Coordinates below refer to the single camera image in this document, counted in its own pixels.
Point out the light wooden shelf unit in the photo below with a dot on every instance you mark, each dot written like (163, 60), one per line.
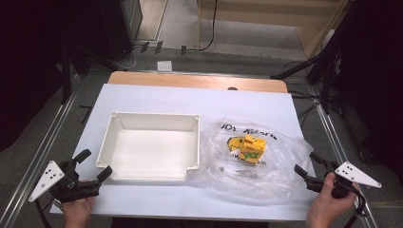
(269, 15)

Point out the wooden table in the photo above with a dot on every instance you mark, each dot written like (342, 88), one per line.
(190, 80)

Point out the person's right hand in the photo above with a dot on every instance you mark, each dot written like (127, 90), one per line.
(326, 209)

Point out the dark cabinet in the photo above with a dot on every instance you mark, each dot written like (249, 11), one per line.
(120, 25)

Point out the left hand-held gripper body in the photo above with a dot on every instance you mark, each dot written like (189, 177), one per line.
(71, 186)

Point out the black round table grommet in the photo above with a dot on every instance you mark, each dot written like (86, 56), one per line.
(232, 88)

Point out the clear plastic bag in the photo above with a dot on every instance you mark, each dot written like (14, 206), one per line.
(278, 171)

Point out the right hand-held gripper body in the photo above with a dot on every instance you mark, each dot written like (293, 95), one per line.
(356, 174)

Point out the white table cover sheet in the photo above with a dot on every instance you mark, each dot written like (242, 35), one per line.
(177, 101)

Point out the white paper sheet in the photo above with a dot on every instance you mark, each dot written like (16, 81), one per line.
(164, 66)

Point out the black metal stand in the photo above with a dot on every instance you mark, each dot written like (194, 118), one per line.
(326, 72)
(66, 72)

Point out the aluminium rail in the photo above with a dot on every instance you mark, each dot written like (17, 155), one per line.
(335, 139)
(34, 158)

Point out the white plastic box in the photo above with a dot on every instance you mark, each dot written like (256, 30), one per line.
(149, 148)

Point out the person's left hand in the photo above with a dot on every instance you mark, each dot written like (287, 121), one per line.
(77, 213)

